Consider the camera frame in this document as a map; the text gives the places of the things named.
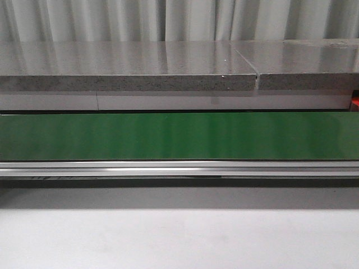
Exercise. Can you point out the green conveyor belt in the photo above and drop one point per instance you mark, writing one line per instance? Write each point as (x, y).
(180, 136)

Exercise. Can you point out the grey stone slab right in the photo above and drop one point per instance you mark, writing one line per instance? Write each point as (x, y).
(326, 64)

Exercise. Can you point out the grey stone countertop slab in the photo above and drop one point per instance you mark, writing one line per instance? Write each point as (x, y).
(94, 66)

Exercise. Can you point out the white cabinet front panel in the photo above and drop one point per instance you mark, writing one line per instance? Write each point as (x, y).
(232, 100)

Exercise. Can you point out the red object at edge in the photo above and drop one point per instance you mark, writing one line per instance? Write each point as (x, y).
(354, 106)

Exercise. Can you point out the white pleated curtain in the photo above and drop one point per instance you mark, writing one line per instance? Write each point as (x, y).
(177, 20)

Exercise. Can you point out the aluminium conveyor side rail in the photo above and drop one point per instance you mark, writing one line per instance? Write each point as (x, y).
(201, 168)

